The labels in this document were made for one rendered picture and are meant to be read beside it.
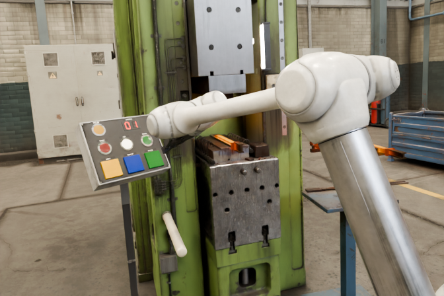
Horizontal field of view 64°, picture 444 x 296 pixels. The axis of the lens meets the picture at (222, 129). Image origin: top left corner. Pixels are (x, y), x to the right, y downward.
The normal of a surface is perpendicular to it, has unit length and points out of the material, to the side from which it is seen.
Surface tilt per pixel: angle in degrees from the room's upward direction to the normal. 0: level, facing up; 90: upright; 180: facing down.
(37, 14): 90
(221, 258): 90
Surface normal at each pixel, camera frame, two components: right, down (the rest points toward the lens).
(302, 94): -0.79, 0.01
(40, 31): 0.33, 0.11
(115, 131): 0.55, -0.44
